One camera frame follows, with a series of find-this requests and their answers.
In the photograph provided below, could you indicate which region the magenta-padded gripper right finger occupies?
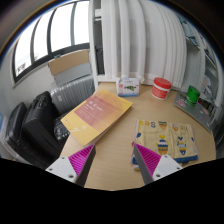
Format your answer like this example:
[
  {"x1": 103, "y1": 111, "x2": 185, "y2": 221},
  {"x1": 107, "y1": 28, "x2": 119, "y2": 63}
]
[{"x1": 132, "y1": 142, "x2": 184, "y2": 186}]

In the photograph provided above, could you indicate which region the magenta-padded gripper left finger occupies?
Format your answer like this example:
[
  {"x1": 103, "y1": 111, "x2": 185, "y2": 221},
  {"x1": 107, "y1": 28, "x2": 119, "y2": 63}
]
[{"x1": 45, "y1": 143, "x2": 98, "y2": 188}]

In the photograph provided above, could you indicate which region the yellow fish-print towel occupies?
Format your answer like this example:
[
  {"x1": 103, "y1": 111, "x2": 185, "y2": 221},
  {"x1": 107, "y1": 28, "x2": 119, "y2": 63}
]
[{"x1": 130, "y1": 118, "x2": 200, "y2": 172}]

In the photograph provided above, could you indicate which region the large black backpack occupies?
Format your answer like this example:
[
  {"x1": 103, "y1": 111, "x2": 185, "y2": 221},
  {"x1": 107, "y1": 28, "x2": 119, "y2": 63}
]
[{"x1": 22, "y1": 90, "x2": 72, "y2": 162}]

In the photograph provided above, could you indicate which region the slim black bag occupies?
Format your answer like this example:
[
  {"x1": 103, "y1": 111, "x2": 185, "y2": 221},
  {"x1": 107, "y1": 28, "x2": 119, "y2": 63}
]
[{"x1": 4, "y1": 101, "x2": 30, "y2": 155}]

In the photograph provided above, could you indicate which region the yellow and pink book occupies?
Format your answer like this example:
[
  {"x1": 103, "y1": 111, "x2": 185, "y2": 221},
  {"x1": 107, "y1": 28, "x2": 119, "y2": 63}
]
[{"x1": 60, "y1": 89, "x2": 134, "y2": 147}]

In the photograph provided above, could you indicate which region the grey ribbed suitcase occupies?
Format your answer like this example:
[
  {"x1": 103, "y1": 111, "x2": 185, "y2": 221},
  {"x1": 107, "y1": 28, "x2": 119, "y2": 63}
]
[{"x1": 49, "y1": 62, "x2": 96, "y2": 116}]

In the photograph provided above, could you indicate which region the white jar with red lid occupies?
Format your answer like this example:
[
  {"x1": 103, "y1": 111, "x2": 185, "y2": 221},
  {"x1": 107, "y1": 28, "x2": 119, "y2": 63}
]
[{"x1": 151, "y1": 77, "x2": 173, "y2": 101}]

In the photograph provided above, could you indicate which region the small white printed box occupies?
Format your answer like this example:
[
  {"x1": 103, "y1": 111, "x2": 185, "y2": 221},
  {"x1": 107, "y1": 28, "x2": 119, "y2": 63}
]
[{"x1": 115, "y1": 77, "x2": 141, "y2": 98}]

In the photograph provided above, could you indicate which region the brown cardboard box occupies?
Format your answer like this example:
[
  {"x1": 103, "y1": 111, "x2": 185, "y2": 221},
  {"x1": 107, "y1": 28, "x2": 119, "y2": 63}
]
[{"x1": 47, "y1": 49, "x2": 91, "y2": 77}]

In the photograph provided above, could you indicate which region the white curtain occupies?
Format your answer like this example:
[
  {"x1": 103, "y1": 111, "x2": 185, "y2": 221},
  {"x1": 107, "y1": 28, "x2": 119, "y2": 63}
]
[{"x1": 99, "y1": 0, "x2": 188, "y2": 90}]

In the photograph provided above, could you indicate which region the dark-framed window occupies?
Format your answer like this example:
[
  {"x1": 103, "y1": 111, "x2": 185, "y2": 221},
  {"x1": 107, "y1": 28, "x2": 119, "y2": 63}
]
[{"x1": 11, "y1": 0, "x2": 91, "y2": 89}]

